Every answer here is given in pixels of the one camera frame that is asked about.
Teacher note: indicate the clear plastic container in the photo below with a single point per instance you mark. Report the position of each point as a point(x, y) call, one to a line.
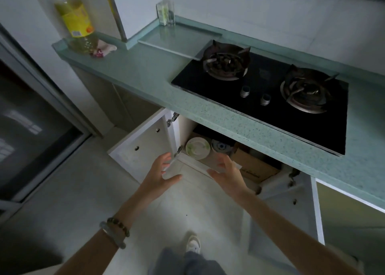
point(171, 169)

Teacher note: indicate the brown cardboard box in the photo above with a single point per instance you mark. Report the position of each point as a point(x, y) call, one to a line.
point(255, 166)

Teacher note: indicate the metal corner trim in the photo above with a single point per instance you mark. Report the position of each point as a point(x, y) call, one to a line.
point(115, 13)

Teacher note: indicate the white shoe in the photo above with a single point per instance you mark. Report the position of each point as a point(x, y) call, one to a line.
point(193, 244)

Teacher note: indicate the clear drinking glass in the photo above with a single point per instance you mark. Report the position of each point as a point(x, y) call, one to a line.
point(171, 13)

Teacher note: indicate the silver hob knob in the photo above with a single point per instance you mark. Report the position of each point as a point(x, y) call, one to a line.
point(265, 99)
point(245, 92)

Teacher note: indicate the person's right thumb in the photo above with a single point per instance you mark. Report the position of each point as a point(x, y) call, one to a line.
point(215, 173)

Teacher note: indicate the clear glass board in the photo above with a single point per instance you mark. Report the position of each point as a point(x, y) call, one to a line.
point(177, 40)

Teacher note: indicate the round gas burner with grate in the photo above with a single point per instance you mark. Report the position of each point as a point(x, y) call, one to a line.
point(308, 90)
point(224, 62)

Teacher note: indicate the person's left forearm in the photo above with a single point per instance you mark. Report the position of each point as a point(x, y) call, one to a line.
point(117, 232)

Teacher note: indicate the metal cabinet hinge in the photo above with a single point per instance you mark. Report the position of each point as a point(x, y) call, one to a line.
point(293, 178)
point(178, 150)
point(172, 119)

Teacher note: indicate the person's right forearm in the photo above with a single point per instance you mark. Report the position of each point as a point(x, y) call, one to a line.
point(288, 232)

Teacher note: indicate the white bowl blue pattern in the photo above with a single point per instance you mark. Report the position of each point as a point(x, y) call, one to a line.
point(221, 147)

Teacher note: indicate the white open cabinet door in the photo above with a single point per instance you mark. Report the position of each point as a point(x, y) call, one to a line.
point(288, 220)
point(141, 151)

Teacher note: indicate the white plate green print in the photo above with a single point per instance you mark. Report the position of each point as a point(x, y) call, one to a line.
point(197, 148)

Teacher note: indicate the pink cloth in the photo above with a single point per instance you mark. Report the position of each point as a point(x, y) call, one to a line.
point(103, 47)

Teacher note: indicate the glass sliding door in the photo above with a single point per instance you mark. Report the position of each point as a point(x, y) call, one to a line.
point(33, 133)

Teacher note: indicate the person's left thumb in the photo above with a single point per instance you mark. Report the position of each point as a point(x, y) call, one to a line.
point(173, 181)

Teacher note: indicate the person's right hand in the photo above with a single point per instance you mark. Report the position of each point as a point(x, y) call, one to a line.
point(231, 181)

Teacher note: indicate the cooking oil bottle yellow label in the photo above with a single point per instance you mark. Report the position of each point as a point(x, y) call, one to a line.
point(76, 19)

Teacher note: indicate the grey trousers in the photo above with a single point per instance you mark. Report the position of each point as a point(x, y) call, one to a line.
point(186, 264)

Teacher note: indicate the black glass gas hob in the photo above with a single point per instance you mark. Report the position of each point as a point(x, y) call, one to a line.
point(264, 115)

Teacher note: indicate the pale green jade bangle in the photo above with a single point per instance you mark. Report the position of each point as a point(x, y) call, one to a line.
point(113, 236)

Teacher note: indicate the person's left hand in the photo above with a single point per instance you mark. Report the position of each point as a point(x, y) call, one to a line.
point(153, 181)

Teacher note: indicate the beige closed cabinet door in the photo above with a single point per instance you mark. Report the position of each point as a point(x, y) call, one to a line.
point(135, 109)
point(352, 232)

